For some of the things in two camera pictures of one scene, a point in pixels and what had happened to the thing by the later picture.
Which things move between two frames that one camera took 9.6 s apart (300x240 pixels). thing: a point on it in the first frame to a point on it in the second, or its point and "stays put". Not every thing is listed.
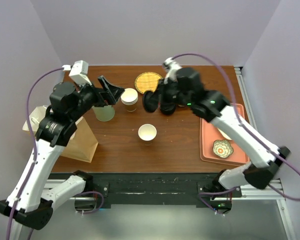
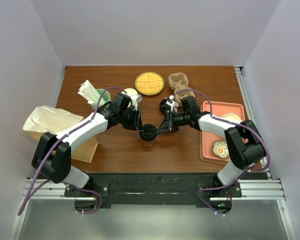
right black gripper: (162, 89) to (168, 124)
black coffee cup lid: (150, 101) to (149, 132)
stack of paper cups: (129, 98) stays put
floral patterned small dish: (222, 148) stays put
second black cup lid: (168, 108) stays put
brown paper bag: (82, 146) stays put
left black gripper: (110, 97) to (136, 125)
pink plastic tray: (209, 133) stays put
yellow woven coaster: (147, 81) stays put
